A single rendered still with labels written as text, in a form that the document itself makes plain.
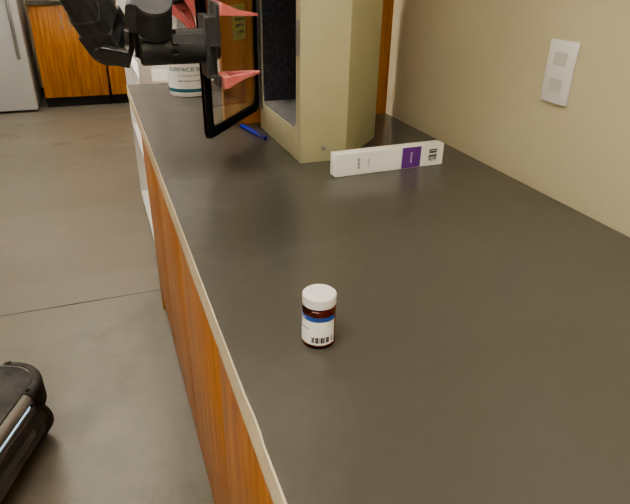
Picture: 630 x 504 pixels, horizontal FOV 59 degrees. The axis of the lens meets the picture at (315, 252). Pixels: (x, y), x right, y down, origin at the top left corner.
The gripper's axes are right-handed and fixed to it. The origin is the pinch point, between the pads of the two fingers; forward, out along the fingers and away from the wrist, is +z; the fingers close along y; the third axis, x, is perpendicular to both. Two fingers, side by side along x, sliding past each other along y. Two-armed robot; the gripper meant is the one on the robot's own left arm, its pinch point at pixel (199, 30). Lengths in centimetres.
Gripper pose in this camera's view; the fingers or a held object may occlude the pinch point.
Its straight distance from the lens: 132.6
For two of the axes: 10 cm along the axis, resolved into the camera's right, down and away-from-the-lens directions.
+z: 4.0, 8.6, 3.2
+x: -2.7, 4.4, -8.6
